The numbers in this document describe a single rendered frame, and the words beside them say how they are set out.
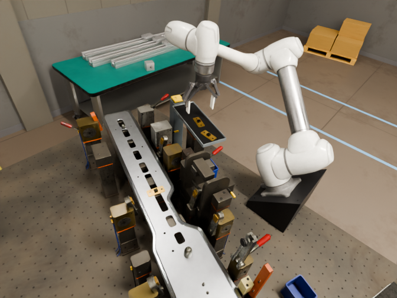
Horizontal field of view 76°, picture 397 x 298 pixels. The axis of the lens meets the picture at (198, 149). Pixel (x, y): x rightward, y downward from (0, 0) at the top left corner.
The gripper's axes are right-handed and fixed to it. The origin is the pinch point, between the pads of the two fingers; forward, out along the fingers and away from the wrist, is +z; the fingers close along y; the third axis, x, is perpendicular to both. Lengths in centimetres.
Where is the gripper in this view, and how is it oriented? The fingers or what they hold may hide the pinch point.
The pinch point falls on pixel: (199, 108)
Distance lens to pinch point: 133.9
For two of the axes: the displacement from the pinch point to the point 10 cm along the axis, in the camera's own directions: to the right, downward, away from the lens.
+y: -9.1, 2.2, -3.5
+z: -0.9, 7.3, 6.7
